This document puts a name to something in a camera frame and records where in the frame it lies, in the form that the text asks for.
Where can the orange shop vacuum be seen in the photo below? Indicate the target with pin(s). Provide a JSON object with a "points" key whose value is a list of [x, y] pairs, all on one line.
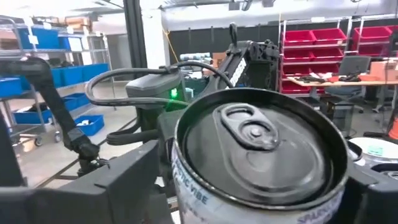
{"points": [[394, 124]]}

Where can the white metal bin rack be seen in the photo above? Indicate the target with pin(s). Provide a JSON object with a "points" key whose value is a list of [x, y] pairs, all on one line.
{"points": [[350, 37]]}

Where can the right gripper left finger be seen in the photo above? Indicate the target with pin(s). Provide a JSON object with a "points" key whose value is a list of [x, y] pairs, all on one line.
{"points": [[77, 202]]}

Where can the grey metal shelving rack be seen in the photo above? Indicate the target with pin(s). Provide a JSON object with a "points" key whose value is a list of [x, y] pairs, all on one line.
{"points": [[37, 51]]}

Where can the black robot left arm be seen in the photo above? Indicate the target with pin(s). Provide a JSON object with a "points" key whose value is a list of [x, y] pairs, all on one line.
{"points": [[261, 62]]}

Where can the blue storage bin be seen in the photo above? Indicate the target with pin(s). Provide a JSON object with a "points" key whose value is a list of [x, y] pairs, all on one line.
{"points": [[37, 37], [9, 87], [31, 116], [76, 101], [93, 71], [70, 76], [70, 43], [90, 124]]}

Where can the red storage bin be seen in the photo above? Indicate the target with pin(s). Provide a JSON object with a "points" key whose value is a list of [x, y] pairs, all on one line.
{"points": [[311, 69], [371, 49], [298, 37], [300, 87], [297, 56], [329, 35], [371, 33], [329, 54]]}

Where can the Celsius Arctic Vibe can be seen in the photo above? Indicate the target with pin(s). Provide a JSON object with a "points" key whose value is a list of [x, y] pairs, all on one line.
{"points": [[258, 155]]}

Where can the black vertical post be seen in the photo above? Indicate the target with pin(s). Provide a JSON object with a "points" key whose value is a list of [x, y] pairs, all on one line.
{"points": [[135, 34]]}

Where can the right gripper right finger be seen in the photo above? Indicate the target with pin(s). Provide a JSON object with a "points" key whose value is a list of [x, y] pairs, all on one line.
{"points": [[373, 202]]}

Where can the wooden desk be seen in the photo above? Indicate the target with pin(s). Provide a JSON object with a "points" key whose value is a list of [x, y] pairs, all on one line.
{"points": [[342, 83]]}

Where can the blue silver Red Bull can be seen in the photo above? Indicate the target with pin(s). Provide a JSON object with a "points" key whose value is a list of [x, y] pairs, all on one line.
{"points": [[376, 151]]}

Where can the cardboard box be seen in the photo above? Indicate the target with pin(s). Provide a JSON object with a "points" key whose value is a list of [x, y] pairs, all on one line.
{"points": [[384, 70]]}

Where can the cardboard boxes on rack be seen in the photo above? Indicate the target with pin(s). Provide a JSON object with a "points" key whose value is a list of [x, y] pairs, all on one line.
{"points": [[73, 23]]}

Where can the office chair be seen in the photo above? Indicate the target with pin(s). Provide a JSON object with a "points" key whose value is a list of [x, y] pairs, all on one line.
{"points": [[342, 91]]}

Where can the black box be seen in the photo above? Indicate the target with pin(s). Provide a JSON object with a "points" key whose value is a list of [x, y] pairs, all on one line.
{"points": [[337, 115]]}

